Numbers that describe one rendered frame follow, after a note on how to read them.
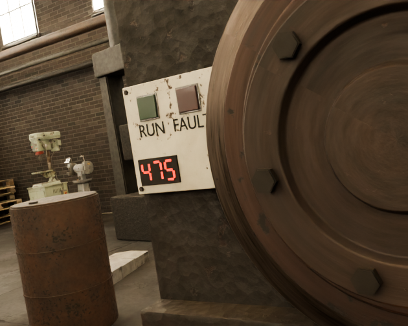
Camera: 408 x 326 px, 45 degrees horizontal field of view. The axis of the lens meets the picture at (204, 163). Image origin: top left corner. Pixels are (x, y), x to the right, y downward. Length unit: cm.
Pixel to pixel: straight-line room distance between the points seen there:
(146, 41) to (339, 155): 49
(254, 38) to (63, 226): 275
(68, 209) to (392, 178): 288
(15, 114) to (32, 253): 794
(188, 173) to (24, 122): 1013
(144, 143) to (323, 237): 44
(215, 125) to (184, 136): 19
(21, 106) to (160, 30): 1014
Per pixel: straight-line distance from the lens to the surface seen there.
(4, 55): 1002
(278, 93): 45
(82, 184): 919
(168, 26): 81
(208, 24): 77
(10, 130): 1127
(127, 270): 468
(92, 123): 940
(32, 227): 325
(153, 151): 81
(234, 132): 55
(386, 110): 41
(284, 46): 44
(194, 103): 75
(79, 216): 324
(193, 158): 76
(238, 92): 55
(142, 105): 81
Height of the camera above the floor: 114
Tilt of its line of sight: 3 degrees down
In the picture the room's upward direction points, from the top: 9 degrees counter-clockwise
